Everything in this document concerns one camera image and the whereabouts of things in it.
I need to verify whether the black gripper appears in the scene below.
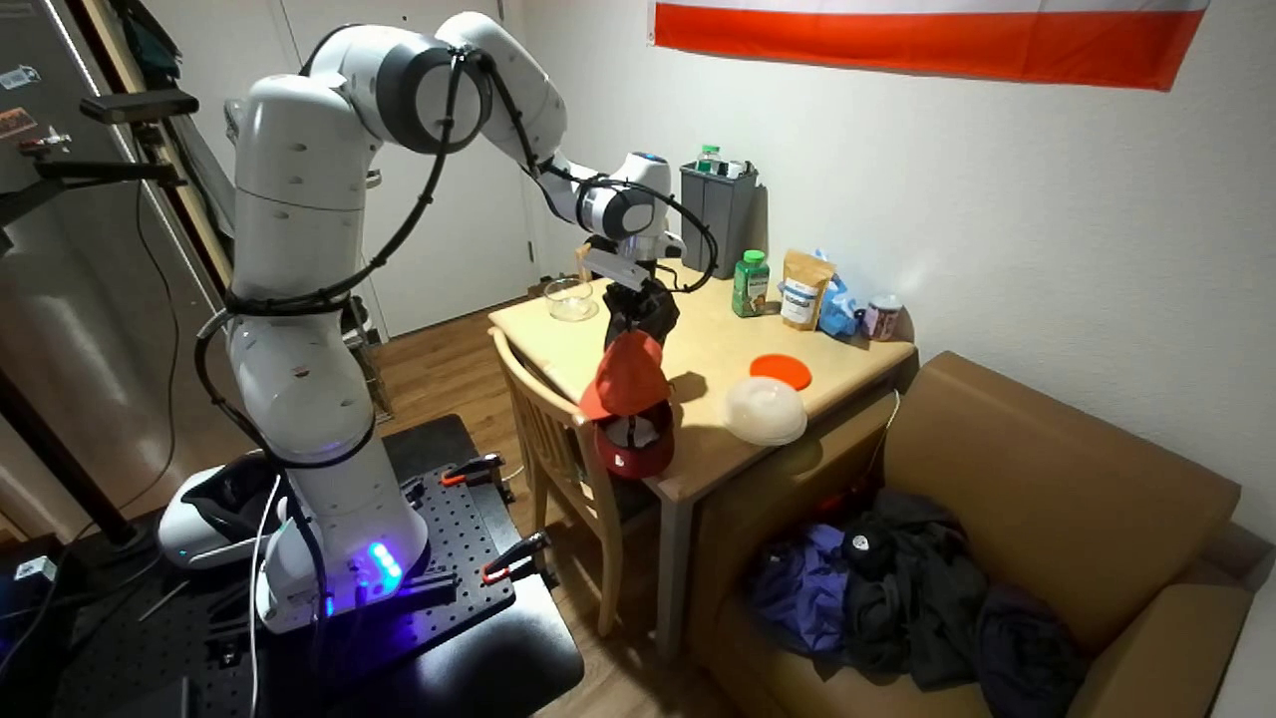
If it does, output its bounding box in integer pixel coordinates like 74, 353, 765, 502
600, 275, 668, 357

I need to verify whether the clear glass bowl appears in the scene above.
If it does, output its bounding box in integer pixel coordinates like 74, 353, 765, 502
547, 283, 606, 326

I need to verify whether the green plastic bottle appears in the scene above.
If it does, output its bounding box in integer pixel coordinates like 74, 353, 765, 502
730, 248, 774, 318

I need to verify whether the grey plastic bin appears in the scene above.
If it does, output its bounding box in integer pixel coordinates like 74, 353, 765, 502
679, 156, 774, 283

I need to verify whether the orange plate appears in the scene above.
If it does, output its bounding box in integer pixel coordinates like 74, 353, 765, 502
744, 353, 817, 397

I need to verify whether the white plastic bowl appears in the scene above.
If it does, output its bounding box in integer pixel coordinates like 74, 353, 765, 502
720, 376, 814, 450

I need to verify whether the light wooden chair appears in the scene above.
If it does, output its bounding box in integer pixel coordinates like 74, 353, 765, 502
483, 322, 668, 643

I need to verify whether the brown paper pouch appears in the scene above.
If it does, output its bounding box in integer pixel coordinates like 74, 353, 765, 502
776, 251, 835, 332

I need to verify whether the blue plastic bag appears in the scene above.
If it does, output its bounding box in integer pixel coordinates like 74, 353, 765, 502
817, 275, 863, 345

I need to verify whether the purple cloth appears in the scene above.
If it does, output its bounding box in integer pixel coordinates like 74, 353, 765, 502
744, 519, 862, 668

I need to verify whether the black clothes pile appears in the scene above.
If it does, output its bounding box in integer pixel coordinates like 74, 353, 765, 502
841, 491, 1087, 718

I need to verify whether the red and white banner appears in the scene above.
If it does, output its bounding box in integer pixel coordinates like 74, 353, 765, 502
651, 0, 1212, 98

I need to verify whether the brown sofa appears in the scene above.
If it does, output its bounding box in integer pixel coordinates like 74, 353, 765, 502
703, 353, 1255, 718

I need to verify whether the orange handled clamp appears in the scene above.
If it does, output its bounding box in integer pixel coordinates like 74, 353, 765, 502
434, 450, 508, 491
477, 527, 554, 592

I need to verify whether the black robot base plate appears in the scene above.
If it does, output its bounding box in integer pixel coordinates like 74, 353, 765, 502
249, 410, 588, 718

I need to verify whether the white cable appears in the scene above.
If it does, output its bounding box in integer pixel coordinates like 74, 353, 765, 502
237, 462, 289, 718

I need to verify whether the black camera on stand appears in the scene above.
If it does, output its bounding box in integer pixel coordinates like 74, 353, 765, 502
0, 90, 204, 233

